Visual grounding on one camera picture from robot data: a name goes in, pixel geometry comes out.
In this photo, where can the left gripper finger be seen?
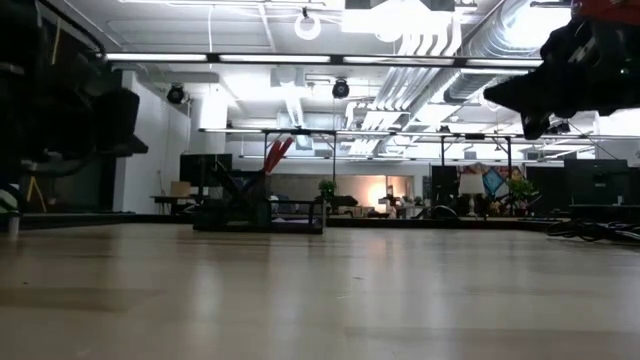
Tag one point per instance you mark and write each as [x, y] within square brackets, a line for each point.
[135, 147]
[117, 115]

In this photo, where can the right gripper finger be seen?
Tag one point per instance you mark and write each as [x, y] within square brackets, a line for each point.
[525, 77]
[525, 100]

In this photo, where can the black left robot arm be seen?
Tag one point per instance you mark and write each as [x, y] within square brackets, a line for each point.
[30, 100]

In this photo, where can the black mesh desk organizer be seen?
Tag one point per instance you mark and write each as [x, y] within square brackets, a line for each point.
[235, 215]

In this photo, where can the long ceiling light strip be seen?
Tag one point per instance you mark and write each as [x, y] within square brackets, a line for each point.
[400, 60]
[275, 58]
[500, 63]
[155, 57]

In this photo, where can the black ceiling spotlight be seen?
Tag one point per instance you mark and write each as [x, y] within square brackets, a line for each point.
[560, 128]
[175, 94]
[340, 89]

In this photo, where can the brown cardboard box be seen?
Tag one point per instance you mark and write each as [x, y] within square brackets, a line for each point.
[179, 189]

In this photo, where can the green potted plant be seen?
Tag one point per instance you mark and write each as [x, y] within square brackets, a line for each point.
[326, 189]
[522, 189]

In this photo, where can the white shade table lamp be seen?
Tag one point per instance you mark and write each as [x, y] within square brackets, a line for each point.
[471, 184]

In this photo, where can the large black monitor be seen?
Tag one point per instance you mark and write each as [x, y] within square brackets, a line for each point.
[595, 180]

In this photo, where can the black overhead beam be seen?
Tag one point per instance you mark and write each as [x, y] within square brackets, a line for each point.
[212, 58]

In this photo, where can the round white ceiling lamp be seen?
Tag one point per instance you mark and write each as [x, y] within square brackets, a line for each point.
[300, 27]

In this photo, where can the silver ventilation duct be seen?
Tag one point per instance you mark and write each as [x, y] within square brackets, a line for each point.
[500, 40]

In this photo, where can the colourful wall artwork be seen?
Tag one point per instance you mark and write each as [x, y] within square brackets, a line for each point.
[495, 180]

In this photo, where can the distant black rig frame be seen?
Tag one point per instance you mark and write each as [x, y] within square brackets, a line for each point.
[425, 134]

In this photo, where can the black aluminium table frame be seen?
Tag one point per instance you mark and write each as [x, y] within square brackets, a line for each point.
[400, 223]

